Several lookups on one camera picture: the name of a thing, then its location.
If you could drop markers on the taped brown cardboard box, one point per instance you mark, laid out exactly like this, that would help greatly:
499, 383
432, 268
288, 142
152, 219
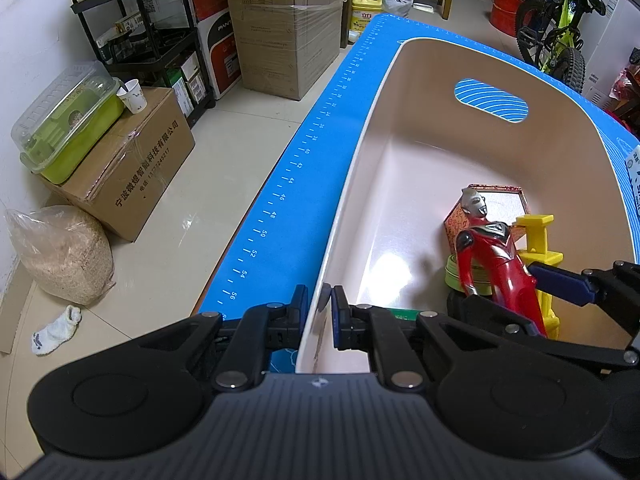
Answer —
290, 55

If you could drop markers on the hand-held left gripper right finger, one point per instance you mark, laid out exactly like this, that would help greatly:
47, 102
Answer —
340, 317

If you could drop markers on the green round tin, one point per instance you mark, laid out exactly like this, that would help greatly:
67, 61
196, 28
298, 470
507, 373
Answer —
452, 275

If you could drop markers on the white appliance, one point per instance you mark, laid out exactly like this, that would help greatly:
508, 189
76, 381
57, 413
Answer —
610, 35

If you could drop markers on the printed brown cardboard box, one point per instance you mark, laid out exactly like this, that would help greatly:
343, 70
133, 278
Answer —
140, 170

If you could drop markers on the black metal rack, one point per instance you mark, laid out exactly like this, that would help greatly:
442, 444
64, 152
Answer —
150, 55

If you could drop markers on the green white carton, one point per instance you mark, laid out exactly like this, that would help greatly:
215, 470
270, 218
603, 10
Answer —
187, 85

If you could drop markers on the clear bag of grain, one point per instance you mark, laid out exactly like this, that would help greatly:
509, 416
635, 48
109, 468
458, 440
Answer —
60, 260

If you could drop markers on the red silver hero figure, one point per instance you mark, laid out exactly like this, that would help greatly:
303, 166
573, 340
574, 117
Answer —
490, 255

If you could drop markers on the red bucket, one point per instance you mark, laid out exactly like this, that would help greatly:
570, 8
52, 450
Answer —
505, 15

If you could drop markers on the blue silicone mat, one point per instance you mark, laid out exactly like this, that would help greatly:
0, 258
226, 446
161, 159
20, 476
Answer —
300, 185

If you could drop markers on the red floral gift box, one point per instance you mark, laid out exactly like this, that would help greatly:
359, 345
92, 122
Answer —
455, 230

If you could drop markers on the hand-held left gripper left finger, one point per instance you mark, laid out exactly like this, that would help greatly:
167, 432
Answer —
301, 305

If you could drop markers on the white paper cup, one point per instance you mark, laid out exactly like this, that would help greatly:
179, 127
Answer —
134, 100

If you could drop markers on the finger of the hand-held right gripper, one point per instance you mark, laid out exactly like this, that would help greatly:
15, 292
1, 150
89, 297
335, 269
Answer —
480, 310
560, 282

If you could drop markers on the green black bicycle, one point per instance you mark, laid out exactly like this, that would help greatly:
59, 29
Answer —
570, 67

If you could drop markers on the white sock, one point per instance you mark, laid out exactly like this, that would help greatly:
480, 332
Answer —
55, 332

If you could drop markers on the yellow plastic toy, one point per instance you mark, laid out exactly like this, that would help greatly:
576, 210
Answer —
535, 235

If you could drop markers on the white red appliance carton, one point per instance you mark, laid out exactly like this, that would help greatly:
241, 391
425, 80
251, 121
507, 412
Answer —
220, 60

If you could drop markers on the red gift bag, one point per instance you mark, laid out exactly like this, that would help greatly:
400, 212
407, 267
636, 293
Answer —
625, 90

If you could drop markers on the yellow plastic jug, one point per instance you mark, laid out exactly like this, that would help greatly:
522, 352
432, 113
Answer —
365, 12

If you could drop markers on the green container with clear lid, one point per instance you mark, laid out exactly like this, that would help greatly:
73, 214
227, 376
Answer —
75, 125

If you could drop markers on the beige plastic bin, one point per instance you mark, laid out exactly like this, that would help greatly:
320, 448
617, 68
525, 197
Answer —
400, 185

